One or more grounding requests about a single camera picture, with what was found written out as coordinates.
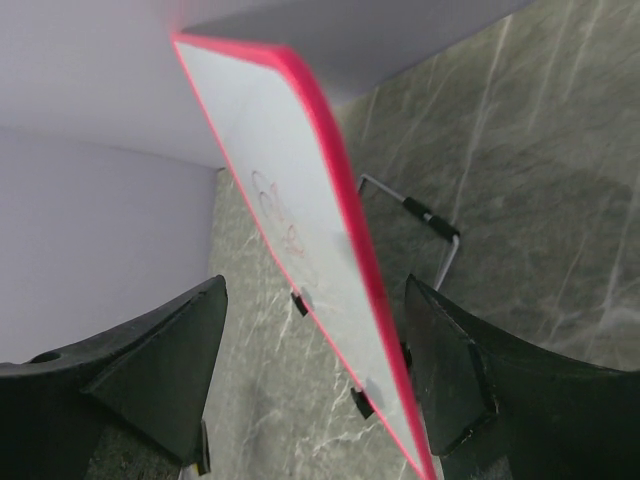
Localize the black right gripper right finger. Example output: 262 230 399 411
405 277 639 479

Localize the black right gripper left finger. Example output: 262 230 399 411
1 275 228 479

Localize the pink framed whiteboard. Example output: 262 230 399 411
172 33 436 479

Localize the wire whiteboard stand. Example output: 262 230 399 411
290 173 461 420

